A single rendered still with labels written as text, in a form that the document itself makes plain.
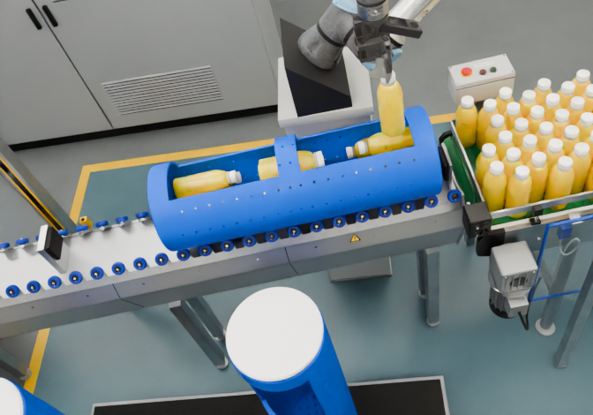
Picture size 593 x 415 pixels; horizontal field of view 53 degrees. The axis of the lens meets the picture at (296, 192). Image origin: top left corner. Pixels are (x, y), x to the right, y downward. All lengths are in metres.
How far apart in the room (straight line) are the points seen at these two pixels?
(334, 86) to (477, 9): 2.41
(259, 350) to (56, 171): 2.59
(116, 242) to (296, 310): 0.78
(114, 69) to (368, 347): 2.04
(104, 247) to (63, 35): 1.58
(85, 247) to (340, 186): 0.97
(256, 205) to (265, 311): 0.31
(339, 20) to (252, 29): 1.41
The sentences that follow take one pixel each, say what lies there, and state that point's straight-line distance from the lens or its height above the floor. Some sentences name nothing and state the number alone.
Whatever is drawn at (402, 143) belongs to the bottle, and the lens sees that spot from 1.89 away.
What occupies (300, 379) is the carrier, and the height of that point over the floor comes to 1.00.
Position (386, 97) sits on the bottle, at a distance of 1.65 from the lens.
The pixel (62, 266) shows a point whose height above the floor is 0.96.
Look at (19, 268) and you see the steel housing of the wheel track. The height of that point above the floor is 0.93.
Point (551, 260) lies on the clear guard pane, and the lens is 2.13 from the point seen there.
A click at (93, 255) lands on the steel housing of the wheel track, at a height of 0.93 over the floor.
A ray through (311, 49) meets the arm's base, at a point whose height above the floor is 1.32.
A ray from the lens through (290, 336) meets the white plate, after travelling 1.68.
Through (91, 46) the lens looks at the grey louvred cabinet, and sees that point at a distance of 3.48.
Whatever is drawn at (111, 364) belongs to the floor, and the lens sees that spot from 3.09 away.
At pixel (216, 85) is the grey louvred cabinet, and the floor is 0.32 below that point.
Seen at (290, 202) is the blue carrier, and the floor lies 1.15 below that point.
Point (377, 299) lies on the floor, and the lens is 2.86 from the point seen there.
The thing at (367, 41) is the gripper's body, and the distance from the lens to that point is 1.53.
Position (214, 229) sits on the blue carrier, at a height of 1.11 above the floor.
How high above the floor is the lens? 2.54
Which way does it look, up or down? 51 degrees down
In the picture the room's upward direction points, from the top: 18 degrees counter-clockwise
